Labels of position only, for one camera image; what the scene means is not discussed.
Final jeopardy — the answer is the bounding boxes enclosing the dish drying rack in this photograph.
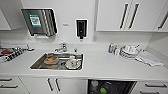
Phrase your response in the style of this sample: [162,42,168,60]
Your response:
[0,44,31,64]

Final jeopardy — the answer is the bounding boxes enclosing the chrome sink faucet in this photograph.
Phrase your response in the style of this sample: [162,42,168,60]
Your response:
[53,42,68,54]

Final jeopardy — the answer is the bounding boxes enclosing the white cup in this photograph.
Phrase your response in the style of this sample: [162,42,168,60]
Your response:
[65,55,82,70]

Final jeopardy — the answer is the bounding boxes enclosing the white upper kitchen cabinets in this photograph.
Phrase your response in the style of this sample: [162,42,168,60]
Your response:
[0,0,168,34]

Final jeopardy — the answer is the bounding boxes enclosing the black soap dispenser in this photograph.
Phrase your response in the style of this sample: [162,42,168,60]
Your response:
[75,19,88,41]

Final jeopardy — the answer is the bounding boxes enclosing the steel kitchen sink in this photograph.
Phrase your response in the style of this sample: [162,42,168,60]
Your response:
[29,52,85,71]

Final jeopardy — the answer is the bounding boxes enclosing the steel paper towel dispenser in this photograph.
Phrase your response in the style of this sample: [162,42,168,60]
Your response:
[20,8,58,38]

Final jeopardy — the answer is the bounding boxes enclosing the steel dishwasher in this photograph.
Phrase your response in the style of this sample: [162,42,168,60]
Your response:
[87,78,138,94]

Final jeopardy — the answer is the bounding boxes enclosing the white kitchen counter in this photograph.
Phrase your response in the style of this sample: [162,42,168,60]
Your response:
[0,41,168,94]

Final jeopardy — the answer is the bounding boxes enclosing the orange bowl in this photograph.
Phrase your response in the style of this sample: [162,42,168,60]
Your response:
[43,55,60,65]

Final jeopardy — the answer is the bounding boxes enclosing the blue dish soap bottle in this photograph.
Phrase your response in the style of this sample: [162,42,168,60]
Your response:
[108,42,116,54]

